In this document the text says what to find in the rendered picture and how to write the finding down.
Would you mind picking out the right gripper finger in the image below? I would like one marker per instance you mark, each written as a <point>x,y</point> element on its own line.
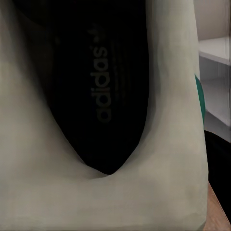
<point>219,169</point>

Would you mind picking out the gym shoe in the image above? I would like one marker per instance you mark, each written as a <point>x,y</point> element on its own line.
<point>101,116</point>

